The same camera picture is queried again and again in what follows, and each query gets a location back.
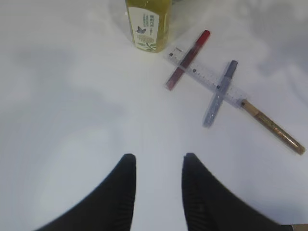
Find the clear plastic ruler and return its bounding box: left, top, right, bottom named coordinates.
left=165, top=46, right=248, bottom=108

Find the silver glitter pen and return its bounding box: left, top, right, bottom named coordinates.
left=203, top=60, right=238, bottom=128

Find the red glitter pen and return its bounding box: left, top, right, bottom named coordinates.
left=165, top=30, right=211, bottom=90

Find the gold glitter pen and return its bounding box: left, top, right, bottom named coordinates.
left=241, top=100, right=306, bottom=155

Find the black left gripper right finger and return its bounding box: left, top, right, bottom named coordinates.
left=181, top=153, right=293, bottom=231

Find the yellow tea bottle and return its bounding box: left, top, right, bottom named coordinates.
left=125, top=0, right=172, bottom=53

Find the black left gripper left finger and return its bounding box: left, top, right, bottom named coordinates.
left=40, top=154, right=136, bottom=231

